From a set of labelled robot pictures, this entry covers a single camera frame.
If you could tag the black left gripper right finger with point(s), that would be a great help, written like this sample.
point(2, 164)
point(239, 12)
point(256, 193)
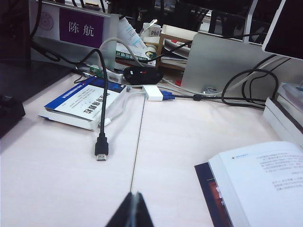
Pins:
point(140, 212)

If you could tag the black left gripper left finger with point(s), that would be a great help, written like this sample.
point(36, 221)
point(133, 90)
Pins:
point(125, 212)

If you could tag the dark blue cover book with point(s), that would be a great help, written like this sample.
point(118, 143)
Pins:
point(260, 184)

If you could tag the blue and white book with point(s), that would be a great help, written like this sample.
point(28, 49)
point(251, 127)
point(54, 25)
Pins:
point(82, 104)

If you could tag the green cover book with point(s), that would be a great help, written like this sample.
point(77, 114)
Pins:
point(132, 56)

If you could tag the white video adapter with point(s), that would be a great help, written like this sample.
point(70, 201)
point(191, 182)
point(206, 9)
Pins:
point(152, 92)

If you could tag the blue VGA connector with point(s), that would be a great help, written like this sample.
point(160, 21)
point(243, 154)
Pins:
point(167, 95)

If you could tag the small white barcode box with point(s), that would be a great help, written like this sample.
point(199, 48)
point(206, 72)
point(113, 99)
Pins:
point(115, 76)

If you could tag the black pouch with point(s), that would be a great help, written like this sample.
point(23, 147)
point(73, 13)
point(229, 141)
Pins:
point(142, 75)

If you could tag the wooden desk rack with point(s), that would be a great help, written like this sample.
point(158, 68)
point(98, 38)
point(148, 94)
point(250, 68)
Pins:
point(161, 47)

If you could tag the silver monitor stand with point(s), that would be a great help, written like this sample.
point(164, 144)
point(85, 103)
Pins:
point(220, 63)

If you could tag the stack of white books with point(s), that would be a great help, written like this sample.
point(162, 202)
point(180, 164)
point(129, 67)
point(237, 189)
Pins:
point(281, 118)

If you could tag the white cosmetic tube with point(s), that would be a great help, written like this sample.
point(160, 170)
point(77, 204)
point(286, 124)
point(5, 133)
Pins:
point(131, 33)

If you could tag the white mug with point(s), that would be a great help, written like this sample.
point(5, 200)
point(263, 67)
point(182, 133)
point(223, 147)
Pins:
point(152, 32)

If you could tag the purple name sign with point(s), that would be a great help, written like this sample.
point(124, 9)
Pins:
point(81, 28)

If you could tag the white framed monitor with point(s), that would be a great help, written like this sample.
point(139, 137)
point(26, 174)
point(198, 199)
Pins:
point(287, 26)

